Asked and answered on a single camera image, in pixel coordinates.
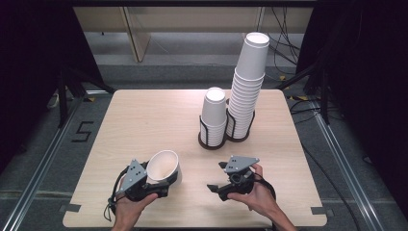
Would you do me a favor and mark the white cord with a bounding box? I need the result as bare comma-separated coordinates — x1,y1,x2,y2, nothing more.
46,91,62,110

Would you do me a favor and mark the tall stack of paper cups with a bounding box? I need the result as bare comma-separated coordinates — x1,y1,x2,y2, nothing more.
225,32,270,141

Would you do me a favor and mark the left hand-held gripper cable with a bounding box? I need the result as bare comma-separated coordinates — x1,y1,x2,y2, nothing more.
103,166,130,223

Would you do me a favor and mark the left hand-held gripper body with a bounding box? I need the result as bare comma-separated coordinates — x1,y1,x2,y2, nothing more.
115,158,170,203

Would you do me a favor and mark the long black floor cable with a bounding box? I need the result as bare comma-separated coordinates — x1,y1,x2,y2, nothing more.
299,141,363,231

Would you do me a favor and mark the black metal stand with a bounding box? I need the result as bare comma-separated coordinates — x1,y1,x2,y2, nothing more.
55,65,116,129
275,57,332,126

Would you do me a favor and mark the right hand-held gripper cable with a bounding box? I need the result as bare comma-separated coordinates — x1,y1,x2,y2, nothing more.
253,172,278,202

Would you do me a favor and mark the black curtain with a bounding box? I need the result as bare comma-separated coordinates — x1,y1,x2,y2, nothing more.
0,0,106,174
294,0,408,220

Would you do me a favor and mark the beige wooden furniture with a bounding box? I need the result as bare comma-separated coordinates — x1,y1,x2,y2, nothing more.
73,7,314,64

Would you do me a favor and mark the metal floor rail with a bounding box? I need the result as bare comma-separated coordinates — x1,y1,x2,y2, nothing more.
308,98,386,231
0,91,89,231

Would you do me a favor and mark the hand-held gripper cable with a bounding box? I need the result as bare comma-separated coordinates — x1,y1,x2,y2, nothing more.
253,172,278,202
103,166,130,223

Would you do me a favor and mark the bundle of black cables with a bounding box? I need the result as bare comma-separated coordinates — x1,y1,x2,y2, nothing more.
256,7,303,82

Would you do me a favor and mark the person's left hand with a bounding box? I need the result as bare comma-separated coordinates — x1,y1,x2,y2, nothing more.
113,192,160,226

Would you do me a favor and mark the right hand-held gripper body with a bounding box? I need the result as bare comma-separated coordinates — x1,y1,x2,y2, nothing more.
218,155,261,202

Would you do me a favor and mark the black wire cup holder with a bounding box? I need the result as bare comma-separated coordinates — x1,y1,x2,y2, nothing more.
197,107,257,151

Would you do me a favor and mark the black tape strip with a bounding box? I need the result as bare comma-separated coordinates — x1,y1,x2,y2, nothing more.
310,206,335,217
58,203,83,214

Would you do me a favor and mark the person's right hand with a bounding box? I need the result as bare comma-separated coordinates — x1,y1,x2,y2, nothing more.
227,163,278,216

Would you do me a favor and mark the short stack of paper cups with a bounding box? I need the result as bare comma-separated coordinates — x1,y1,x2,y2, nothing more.
199,86,229,148

